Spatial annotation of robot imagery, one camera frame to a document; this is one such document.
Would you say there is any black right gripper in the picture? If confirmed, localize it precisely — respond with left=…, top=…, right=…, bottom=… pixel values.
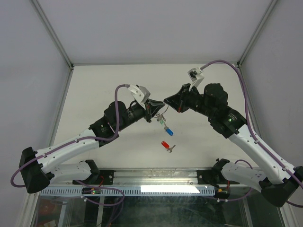
left=163, top=84, right=215, bottom=119

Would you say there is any metal keyring with clips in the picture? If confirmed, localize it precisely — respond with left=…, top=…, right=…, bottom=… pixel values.
left=154, top=104, right=169, bottom=122

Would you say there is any key with blue tag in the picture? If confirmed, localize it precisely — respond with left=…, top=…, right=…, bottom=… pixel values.
left=163, top=123, right=174, bottom=136

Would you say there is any key with red tag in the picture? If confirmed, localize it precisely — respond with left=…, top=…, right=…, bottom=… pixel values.
left=161, top=141, right=176, bottom=153

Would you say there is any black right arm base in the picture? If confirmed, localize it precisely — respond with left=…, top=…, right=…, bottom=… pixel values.
left=196, top=158, right=230, bottom=188

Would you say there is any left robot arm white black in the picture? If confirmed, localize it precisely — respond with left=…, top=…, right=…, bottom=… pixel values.
left=19, top=99, right=165, bottom=193

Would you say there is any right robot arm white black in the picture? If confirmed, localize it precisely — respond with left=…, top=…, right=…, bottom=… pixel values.
left=164, top=83, right=303, bottom=207

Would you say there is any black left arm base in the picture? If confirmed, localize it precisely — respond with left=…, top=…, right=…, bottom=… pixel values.
left=80, top=159, right=115, bottom=185

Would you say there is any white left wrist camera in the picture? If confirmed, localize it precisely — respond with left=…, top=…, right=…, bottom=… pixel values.
left=128, top=84, right=151, bottom=110

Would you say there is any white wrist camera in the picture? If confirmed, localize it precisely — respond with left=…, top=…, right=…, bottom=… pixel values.
left=128, top=84, right=151, bottom=110
left=187, top=67, right=205, bottom=91

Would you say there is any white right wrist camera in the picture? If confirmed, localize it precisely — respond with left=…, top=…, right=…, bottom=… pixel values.
left=187, top=67, right=205, bottom=91

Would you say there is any right aluminium frame post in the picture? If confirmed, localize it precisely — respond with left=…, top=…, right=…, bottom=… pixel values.
left=236, top=0, right=280, bottom=137

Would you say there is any aluminium frame post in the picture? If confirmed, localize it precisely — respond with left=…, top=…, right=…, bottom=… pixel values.
left=236, top=0, right=280, bottom=137
left=29, top=0, right=74, bottom=166

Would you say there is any aluminium mounting rail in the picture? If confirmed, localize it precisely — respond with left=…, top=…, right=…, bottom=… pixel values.
left=47, top=167, right=284, bottom=187

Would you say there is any white slotted cable duct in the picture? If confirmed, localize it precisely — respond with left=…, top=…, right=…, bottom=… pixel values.
left=40, top=185, right=215, bottom=197

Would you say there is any left aluminium frame post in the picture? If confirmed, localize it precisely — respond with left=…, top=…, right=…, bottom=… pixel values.
left=29, top=0, right=74, bottom=166

